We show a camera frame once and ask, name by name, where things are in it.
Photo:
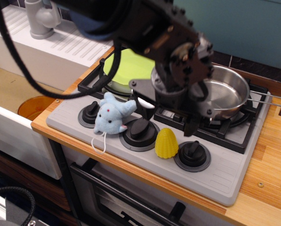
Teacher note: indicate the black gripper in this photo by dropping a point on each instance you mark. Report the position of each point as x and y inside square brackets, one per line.
[163, 33]

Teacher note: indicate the black stove knob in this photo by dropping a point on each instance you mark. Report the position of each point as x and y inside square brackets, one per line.
[88, 114]
[193, 157]
[140, 135]

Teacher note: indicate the grey toy stove top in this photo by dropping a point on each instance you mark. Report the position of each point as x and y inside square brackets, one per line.
[221, 181]

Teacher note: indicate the light blue plush elephant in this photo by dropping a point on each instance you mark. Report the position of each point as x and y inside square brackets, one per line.
[109, 120]

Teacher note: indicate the yellow toy corn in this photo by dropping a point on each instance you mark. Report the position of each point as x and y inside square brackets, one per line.
[166, 145]

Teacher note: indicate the toy oven door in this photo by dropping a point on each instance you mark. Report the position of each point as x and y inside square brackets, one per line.
[120, 200]

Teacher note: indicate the right black burner grate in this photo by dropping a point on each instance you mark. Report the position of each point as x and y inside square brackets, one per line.
[236, 132]

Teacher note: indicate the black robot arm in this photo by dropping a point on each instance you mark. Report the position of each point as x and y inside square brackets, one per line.
[96, 20]

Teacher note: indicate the grey toy faucet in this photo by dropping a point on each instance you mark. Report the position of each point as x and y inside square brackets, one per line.
[42, 20]

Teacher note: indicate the green plastic plate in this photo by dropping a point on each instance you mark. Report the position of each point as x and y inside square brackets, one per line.
[132, 66]

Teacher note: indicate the white toy sink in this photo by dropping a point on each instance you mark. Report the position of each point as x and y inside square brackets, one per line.
[16, 136]

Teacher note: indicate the stainless steel pot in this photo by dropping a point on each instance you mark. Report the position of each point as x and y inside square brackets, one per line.
[221, 96]

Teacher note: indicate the middle black stove knob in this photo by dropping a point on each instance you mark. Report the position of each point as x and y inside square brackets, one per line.
[140, 135]

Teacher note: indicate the left black burner grate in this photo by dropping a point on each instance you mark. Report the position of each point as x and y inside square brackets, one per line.
[121, 92]

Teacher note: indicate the right black stove knob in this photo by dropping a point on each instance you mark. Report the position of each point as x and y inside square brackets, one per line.
[193, 157]

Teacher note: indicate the left black stove knob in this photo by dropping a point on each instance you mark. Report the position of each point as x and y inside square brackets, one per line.
[88, 114]

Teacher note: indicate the black burner grate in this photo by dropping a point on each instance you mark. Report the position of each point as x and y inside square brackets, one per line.
[236, 132]
[121, 92]

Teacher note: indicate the orange plastic bowl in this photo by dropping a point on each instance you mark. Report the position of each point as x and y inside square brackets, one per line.
[33, 107]

